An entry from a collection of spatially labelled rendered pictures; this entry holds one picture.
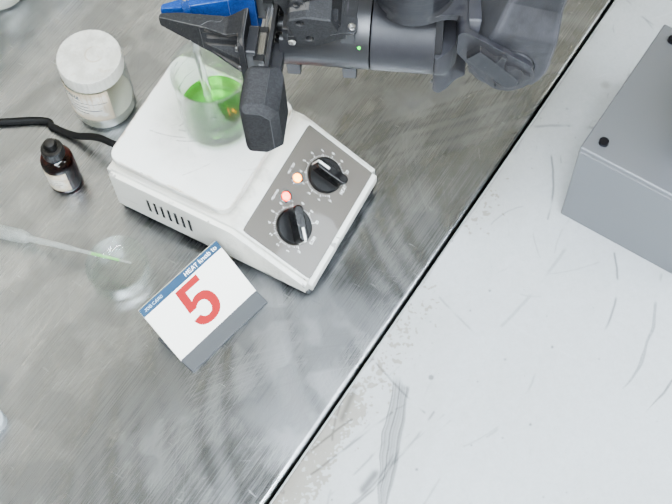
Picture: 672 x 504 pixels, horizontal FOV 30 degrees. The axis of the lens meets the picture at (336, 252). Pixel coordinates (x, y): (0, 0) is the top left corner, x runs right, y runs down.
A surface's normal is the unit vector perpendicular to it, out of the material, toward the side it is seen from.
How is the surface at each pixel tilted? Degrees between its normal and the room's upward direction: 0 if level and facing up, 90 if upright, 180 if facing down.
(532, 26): 57
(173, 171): 0
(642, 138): 5
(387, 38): 46
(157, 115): 0
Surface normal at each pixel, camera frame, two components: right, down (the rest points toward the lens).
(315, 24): -0.07, 0.91
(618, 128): 0.01, -0.49
